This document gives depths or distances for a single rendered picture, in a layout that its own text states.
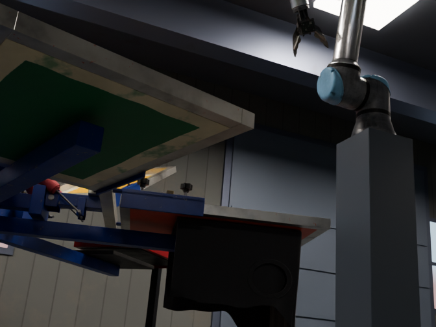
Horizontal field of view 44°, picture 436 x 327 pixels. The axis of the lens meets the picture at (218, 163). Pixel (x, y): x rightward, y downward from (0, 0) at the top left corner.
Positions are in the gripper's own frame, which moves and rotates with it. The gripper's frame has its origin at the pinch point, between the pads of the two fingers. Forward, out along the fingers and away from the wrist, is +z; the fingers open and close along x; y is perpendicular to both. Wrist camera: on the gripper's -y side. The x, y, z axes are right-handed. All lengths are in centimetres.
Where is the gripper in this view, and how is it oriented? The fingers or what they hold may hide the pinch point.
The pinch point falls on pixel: (311, 52)
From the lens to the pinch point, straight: 251.0
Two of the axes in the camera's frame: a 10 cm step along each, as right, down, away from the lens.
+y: -0.6, 1.2, -9.9
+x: 9.6, -2.6, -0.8
